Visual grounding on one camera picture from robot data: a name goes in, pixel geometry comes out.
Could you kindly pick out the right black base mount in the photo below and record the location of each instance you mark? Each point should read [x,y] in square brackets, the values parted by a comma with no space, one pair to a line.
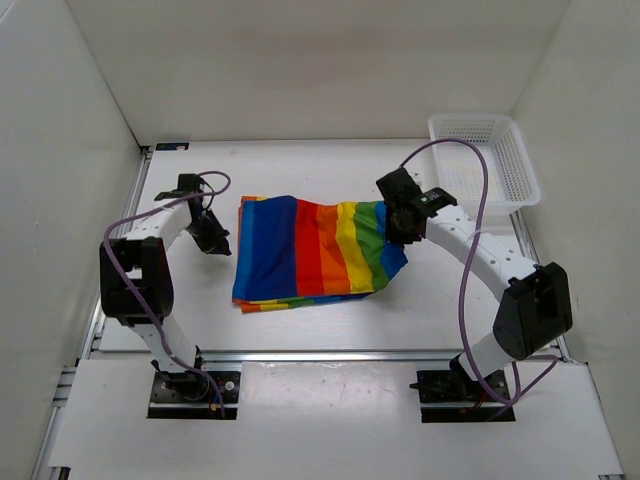
[443,401]

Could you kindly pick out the small blue label sticker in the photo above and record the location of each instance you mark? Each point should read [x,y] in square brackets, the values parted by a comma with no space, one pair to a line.
[172,146]

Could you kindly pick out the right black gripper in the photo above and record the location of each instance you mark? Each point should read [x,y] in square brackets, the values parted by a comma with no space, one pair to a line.
[395,237]

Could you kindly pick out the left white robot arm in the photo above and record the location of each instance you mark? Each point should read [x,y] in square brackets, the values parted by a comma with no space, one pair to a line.
[136,287]

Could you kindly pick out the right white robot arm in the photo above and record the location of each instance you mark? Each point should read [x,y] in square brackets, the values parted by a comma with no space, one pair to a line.
[534,300]

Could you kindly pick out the rainbow striped shorts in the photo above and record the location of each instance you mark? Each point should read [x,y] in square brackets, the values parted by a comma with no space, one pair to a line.
[294,253]

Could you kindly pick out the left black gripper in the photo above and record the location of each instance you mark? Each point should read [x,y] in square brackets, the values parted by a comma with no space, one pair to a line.
[217,244]

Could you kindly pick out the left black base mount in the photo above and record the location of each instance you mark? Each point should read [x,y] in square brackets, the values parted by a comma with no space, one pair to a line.
[190,397]

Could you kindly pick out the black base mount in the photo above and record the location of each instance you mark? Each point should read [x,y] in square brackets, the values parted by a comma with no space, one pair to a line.
[190,397]
[443,401]

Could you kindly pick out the aluminium table edge rail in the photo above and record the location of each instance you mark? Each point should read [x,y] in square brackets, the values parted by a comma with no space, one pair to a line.
[329,356]

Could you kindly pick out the white plastic mesh basket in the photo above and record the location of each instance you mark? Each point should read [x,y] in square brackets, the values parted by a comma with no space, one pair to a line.
[512,183]

